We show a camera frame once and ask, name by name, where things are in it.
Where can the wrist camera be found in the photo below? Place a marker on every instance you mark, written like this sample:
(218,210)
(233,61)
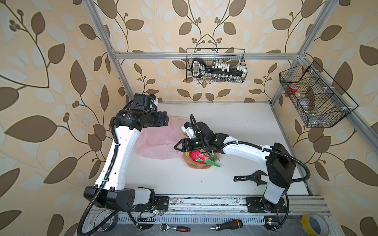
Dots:
(146,103)
(188,129)

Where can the black adjustable wrench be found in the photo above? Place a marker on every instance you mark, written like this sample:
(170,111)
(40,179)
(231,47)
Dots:
(255,177)

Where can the black tape roll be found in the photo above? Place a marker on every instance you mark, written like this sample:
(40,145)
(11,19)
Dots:
(110,224)

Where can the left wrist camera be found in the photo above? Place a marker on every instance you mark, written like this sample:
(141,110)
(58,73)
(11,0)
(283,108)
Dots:
(146,103)

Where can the pink plastic bag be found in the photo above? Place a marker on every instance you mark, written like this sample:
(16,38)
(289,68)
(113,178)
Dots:
(158,142)

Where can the pink wavy plate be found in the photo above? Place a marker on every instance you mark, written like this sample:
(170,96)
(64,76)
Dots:
(189,161)

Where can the black wire basket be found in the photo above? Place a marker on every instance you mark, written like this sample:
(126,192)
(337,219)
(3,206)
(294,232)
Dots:
(321,101)
(231,56)

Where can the ratchet wrench red handle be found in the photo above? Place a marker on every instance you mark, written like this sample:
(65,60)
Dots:
(165,227)

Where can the yellow tape roll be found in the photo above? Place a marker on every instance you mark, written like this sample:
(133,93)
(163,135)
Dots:
(315,225)

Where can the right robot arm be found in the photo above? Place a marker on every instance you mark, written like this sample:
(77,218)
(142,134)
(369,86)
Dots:
(282,168)

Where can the black socket set holder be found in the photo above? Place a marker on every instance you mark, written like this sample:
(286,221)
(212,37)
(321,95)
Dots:
(199,68)

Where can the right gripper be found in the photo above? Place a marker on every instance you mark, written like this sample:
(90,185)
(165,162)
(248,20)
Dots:
(188,146)

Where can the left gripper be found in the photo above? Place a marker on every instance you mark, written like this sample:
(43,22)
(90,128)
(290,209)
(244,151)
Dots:
(162,118)

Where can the black wire basket right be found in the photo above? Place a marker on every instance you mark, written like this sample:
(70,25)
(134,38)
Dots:
(321,101)

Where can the pink dragon fruit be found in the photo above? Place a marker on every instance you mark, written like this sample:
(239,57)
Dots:
(203,159)

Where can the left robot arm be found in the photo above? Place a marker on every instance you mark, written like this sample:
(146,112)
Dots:
(109,191)

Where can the black wire basket back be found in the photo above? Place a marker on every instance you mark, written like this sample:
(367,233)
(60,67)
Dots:
(231,56)

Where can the black orange screwdriver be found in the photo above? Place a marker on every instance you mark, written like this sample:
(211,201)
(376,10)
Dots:
(230,225)

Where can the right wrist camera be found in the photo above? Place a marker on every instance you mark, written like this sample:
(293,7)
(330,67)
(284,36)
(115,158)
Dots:
(188,129)

